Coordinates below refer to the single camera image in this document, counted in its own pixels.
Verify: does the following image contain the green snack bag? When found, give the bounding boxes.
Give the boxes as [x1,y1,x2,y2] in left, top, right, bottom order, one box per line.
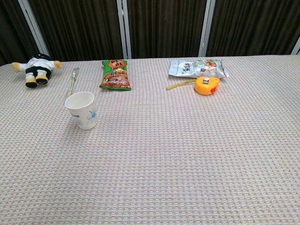
[99,60,132,91]

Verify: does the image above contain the dark brown partition panel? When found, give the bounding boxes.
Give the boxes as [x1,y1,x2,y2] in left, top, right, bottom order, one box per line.
[28,0,124,62]
[206,0,300,57]
[126,0,207,59]
[0,0,38,67]

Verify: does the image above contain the yellow tape measure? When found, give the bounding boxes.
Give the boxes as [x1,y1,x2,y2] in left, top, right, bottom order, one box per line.
[166,76,221,96]

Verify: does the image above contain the white paper cup blue flowers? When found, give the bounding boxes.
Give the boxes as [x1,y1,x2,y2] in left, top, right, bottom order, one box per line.
[64,91,98,130]

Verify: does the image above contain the checkered woven tablecloth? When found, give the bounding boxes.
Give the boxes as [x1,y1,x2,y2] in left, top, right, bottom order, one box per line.
[0,54,300,225]

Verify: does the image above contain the white partition frame post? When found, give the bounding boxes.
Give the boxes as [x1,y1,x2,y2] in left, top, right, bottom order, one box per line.
[198,0,216,57]
[18,0,51,58]
[117,0,132,60]
[290,36,300,55]

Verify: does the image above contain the silver white snack bag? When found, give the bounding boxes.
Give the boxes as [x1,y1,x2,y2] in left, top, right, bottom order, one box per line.
[168,58,230,80]

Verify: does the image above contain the black white plush toy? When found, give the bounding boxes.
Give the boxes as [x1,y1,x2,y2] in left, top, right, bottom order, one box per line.
[11,52,63,89]

